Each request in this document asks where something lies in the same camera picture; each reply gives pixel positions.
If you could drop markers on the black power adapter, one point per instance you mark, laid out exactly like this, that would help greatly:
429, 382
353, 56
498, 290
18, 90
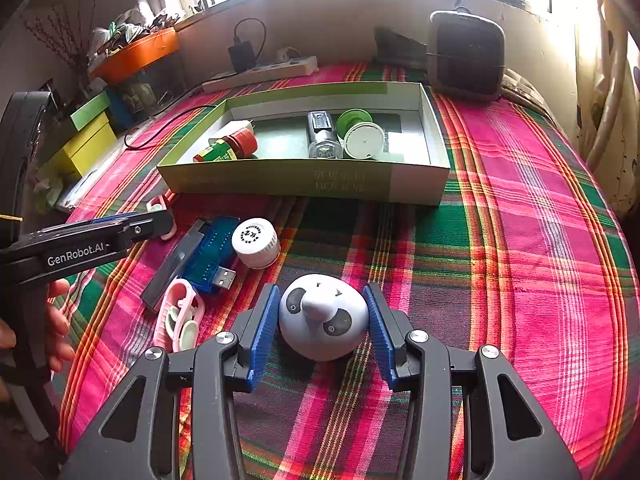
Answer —
241, 55

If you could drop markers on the white plug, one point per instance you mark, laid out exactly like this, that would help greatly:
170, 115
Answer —
288, 55

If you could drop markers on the yellow storage box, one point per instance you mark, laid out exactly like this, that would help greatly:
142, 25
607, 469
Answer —
85, 147

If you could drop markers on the striped cloth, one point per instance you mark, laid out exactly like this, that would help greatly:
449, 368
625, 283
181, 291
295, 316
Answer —
522, 87

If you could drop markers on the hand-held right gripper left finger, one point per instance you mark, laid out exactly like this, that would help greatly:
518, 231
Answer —
262, 330

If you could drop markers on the white panda toy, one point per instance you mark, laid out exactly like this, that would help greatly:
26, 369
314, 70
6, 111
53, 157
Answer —
300, 335

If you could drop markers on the slim rectangular lighter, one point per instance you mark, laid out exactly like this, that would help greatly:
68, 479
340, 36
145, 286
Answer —
170, 270

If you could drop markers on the clear plastic container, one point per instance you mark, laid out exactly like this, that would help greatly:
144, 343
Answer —
145, 87

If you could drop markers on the green and white spool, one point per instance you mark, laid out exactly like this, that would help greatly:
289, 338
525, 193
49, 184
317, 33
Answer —
362, 140

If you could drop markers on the pink green plaid blanket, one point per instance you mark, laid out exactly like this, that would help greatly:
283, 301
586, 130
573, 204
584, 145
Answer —
500, 220

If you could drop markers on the cream patterned curtain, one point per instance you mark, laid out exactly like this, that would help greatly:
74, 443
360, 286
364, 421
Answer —
610, 100

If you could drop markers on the person's left hand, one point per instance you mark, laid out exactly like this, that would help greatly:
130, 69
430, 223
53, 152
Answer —
59, 340

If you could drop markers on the blue box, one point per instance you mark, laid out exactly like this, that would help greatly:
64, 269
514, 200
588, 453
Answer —
120, 107

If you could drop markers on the orange plastic bin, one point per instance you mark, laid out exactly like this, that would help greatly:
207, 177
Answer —
135, 55

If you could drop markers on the white bottle cap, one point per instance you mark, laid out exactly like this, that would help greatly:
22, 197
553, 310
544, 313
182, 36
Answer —
255, 240

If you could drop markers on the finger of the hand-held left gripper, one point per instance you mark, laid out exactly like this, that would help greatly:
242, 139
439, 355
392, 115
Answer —
100, 247
107, 219

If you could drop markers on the dried twig bunch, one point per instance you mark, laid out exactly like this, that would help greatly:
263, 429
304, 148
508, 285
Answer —
60, 45

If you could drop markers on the red medicine bottle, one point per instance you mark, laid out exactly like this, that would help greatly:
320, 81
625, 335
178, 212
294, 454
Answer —
235, 142

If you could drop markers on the grey space heater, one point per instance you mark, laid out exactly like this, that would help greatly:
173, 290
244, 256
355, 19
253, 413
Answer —
465, 55

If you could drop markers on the black flashlight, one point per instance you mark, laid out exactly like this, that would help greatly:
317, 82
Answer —
320, 135

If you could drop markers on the green storage box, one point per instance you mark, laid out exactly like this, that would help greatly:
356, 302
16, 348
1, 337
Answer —
90, 110

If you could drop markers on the green cardboard box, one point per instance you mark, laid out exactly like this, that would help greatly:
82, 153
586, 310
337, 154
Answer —
280, 180

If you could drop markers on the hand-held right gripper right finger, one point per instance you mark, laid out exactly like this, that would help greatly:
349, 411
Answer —
380, 330

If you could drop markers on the blue usb tester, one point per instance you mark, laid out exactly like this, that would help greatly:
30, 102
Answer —
207, 255

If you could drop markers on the pile of clutter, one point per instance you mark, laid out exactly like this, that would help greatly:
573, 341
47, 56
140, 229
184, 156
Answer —
130, 22

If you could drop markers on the white power strip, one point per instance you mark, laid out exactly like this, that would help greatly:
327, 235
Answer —
270, 70

